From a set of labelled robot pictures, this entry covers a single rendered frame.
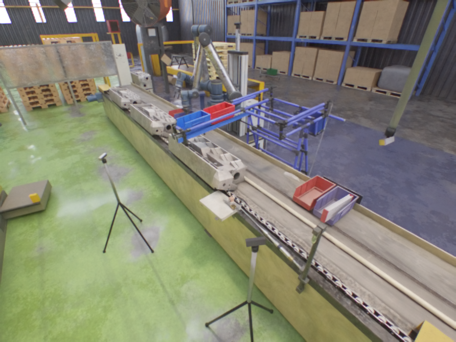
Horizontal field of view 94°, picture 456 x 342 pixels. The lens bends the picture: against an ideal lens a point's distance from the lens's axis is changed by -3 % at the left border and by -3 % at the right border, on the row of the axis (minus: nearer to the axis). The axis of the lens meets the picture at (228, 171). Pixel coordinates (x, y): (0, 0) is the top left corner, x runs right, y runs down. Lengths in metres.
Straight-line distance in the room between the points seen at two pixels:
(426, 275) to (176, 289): 1.94
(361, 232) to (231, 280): 1.24
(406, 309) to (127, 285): 2.18
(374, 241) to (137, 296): 2.05
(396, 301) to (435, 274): 0.40
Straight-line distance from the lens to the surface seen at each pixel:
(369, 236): 2.00
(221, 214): 1.79
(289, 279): 1.77
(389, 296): 1.74
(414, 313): 1.75
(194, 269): 2.46
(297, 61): 12.26
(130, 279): 2.56
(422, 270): 1.99
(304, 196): 2.15
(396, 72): 10.30
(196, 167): 2.23
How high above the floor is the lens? 2.06
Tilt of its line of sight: 33 degrees down
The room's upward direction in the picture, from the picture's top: straight up
